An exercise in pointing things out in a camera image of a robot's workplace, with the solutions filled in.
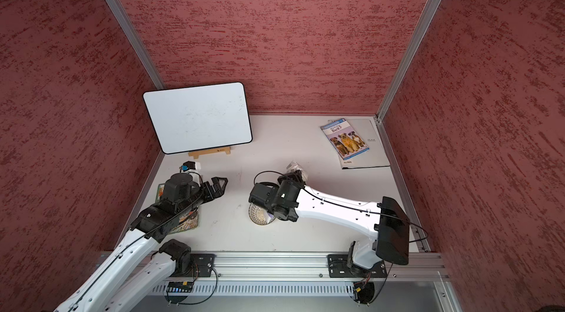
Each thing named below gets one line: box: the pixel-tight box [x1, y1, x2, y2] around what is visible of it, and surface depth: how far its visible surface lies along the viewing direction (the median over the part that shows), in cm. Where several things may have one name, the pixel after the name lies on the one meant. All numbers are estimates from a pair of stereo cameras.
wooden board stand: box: [188, 146, 232, 159], surface depth 102 cm
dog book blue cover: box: [320, 117, 371, 161], surface depth 109 cm
